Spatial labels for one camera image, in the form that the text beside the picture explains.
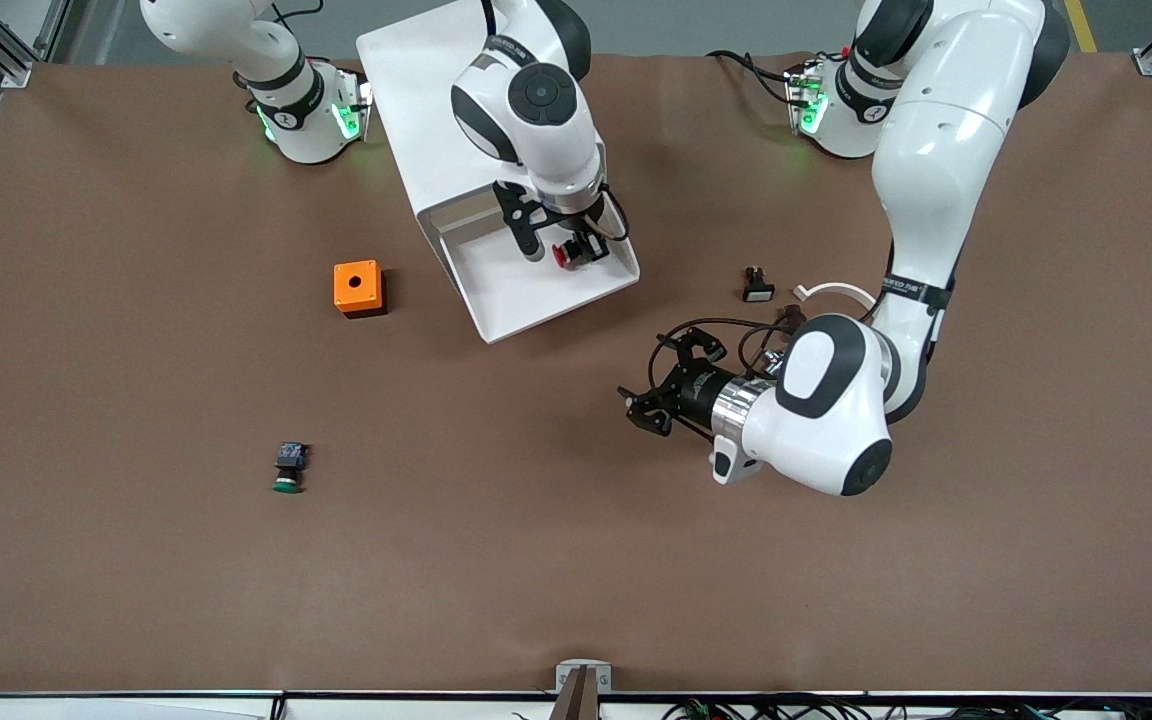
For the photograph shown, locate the red mushroom push button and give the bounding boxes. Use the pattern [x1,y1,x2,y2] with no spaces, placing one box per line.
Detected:
[551,240,610,270]

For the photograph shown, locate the white drawer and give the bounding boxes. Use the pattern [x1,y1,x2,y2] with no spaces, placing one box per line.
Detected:
[431,195,643,345]

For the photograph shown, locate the white drawer cabinet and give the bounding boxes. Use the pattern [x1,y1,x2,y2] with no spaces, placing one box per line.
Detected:
[356,0,537,301]

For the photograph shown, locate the green mushroom push button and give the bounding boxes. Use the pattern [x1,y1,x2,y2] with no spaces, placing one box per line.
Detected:
[272,441,311,496]

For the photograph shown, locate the orange box with hole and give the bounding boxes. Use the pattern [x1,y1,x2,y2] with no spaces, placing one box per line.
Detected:
[333,260,388,320]

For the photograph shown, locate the white half-ring pipe clamp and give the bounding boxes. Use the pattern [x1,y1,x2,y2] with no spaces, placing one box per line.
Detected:
[793,282,878,312]

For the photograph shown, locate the black base cable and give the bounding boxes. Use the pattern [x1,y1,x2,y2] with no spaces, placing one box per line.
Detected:
[705,49,800,105]

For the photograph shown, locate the metal bracket with brown post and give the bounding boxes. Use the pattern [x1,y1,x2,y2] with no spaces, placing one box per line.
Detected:
[554,658,614,720]

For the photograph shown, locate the black tangled cables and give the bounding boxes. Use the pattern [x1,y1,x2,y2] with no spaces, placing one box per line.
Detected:
[664,696,1152,720]

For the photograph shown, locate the white table edge rail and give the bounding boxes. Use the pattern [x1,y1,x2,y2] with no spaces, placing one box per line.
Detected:
[0,688,1152,720]

